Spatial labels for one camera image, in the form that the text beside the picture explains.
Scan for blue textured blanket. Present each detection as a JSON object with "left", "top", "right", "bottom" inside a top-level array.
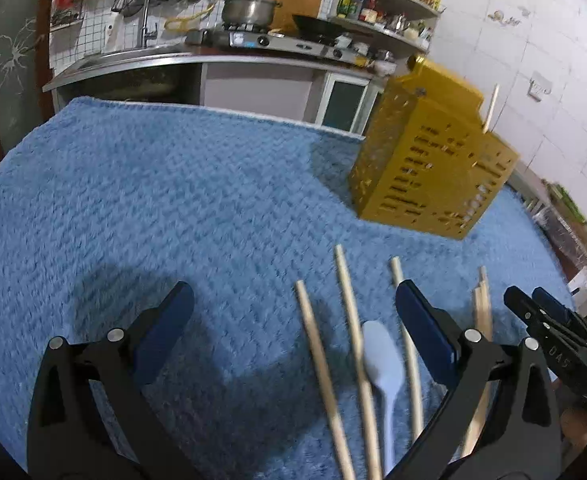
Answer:
[{"left": 0, "top": 96, "right": 581, "bottom": 480}]

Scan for black wok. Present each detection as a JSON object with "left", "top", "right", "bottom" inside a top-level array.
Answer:
[{"left": 292, "top": 14, "right": 347, "bottom": 41}]

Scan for white wall socket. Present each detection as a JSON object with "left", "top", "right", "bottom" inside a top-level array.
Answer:
[{"left": 527, "top": 72, "right": 554, "bottom": 102}]

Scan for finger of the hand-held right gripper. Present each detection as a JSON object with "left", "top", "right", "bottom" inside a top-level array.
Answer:
[
  {"left": 532, "top": 287, "right": 587, "bottom": 349},
  {"left": 503, "top": 285, "right": 587, "bottom": 397}
]

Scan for steel gas stove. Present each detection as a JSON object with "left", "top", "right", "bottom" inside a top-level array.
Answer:
[{"left": 186, "top": 25, "right": 374, "bottom": 66}]

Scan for stainless steel sink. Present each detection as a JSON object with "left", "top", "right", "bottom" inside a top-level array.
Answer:
[{"left": 68, "top": 44, "right": 194, "bottom": 70}]

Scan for kitchen counter cabinet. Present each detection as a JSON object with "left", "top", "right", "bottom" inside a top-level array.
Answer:
[{"left": 42, "top": 50, "right": 389, "bottom": 133}]

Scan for brown frosted glass door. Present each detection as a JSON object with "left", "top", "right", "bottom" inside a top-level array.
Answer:
[{"left": 0, "top": 0, "right": 64, "bottom": 171}]

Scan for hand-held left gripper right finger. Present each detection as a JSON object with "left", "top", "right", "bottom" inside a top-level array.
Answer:
[{"left": 383, "top": 280, "right": 564, "bottom": 480}]

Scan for person's right hand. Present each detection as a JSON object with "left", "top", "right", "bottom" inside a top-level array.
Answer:
[{"left": 561, "top": 405, "right": 587, "bottom": 454}]

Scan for yellow hose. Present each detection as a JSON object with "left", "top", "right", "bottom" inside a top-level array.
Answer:
[{"left": 165, "top": 2, "right": 217, "bottom": 31}]

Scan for wire wall basket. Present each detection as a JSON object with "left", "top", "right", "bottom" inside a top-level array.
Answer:
[{"left": 48, "top": 0, "right": 89, "bottom": 31}]

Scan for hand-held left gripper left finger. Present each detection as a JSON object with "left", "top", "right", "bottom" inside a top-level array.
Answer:
[{"left": 26, "top": 281, "right": 197, "bottom": 480}]

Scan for wall sticker hooks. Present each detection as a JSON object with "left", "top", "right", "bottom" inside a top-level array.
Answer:
[{"left": 488, "top": 9, "right": 530, "bottom": 27}]

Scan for stainless steel pot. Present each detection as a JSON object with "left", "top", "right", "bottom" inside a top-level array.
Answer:
[{"left": 217, "top": 0, "right": 282, "bottom": 28}]

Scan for white plastic spoon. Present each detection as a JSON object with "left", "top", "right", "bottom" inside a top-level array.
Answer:
[{"left": 361, "top": 320, "right": 405, "bottom": 480}]

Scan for yellow perforated utensil holder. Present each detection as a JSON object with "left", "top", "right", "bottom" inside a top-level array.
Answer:
[{"left": 348, "top": 54, "right": 521, "bottom": 242}]

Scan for row of condiment bottles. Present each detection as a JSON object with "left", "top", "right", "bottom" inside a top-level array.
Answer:
[{"left": 336, "top": 0, "right": 389, "bottom": 23}]

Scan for chrome faucet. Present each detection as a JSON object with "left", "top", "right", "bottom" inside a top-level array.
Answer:
[{"left": 138, "top": 0, "right": 159, "bottom": 50}]

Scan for green vegetables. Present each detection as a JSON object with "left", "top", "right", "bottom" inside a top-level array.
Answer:
[{"left": 548, "top": 182, "right": 587, "bottom": 223}]

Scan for clear plastic sheet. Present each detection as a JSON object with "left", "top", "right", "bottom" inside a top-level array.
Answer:
[{"left": 533, "top": 205, "right": 587, "bottom": 281}]

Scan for wooden chopstick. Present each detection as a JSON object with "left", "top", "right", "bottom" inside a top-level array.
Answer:
[
  {"left": 478, "top": 265, "right": 495, "bottom": 341},
  {"left": 334, "top": 244, "right": 384, "bottom": 480},
  {"left": 390, "top": 256, "right": 425, "bottom": 441},
  {"left": 482, "top": 84, "right": 500, "bottom": 134},
  {"left": 459, "top": 285, "right": 491, "bottom": 458},
  {"left": 295, "top": 280, "right": 357, "bottom": 480}
]

